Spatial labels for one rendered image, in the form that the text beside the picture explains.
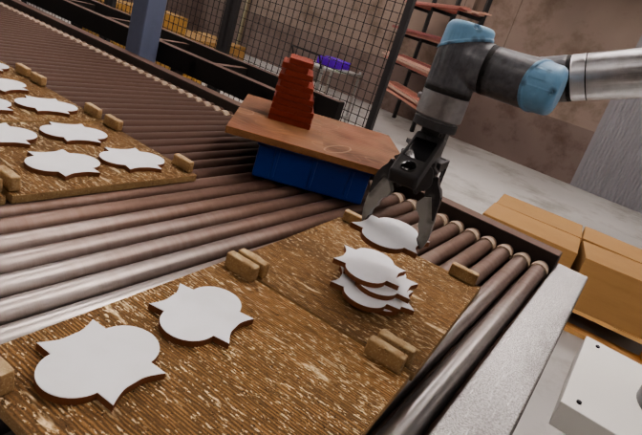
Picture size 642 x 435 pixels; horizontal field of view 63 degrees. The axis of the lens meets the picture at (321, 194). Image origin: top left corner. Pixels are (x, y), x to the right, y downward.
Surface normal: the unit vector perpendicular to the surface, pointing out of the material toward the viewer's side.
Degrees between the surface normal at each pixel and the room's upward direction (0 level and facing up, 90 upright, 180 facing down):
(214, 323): 0
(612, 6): 90
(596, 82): 112
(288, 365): 0
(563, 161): 90
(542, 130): 90
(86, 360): 0
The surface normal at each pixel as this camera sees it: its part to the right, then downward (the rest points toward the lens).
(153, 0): 0.79, 0.41
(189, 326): 0.29, -0.90
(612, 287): -0.40, 0.18
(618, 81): -0.48, 0.51
